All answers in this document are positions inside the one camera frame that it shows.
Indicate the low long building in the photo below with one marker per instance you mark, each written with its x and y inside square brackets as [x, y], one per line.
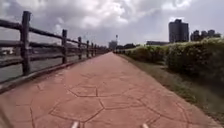
[156, 43]

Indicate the dark wooden fence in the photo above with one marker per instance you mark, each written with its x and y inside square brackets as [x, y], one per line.
[25, 43]

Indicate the robot's own part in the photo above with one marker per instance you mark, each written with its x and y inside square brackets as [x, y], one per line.
[75, 125]
[145, 126]

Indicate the group of distant buildings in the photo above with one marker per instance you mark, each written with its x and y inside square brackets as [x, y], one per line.
[203, 35]

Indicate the grass strip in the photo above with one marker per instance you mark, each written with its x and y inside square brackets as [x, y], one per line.
[186, 86]

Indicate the distant building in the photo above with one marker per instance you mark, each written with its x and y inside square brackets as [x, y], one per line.
[112, 44]

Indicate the grey river water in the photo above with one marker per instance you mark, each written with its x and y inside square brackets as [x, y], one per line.
[10, 71]

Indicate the tall grey building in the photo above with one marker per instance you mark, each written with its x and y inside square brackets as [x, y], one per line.
[178, 31]

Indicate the red stone-patterned path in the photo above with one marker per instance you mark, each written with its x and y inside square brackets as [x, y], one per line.
[106, 86]

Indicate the green hedge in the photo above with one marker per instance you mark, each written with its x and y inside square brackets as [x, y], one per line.
[196, 56]

